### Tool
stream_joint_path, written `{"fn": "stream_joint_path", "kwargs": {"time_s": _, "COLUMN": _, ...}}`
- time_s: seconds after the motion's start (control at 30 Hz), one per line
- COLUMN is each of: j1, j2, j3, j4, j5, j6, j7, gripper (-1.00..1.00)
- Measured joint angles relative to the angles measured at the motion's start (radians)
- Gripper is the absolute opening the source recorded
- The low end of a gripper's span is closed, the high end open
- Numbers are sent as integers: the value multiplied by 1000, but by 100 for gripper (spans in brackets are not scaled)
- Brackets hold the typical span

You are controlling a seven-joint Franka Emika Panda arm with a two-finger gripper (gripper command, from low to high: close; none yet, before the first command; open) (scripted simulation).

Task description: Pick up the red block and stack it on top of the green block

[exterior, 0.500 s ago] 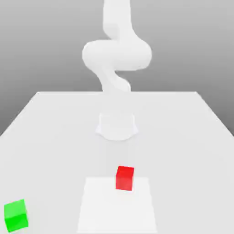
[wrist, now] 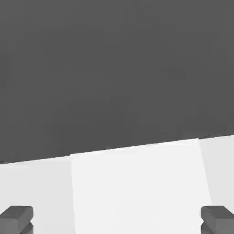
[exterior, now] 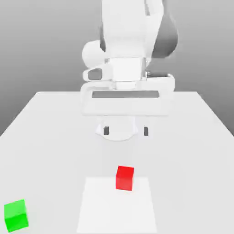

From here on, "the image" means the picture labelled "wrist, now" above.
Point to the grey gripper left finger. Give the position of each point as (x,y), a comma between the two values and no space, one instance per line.
(15,218)

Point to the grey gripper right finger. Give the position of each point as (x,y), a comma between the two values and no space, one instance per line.
(218,218)

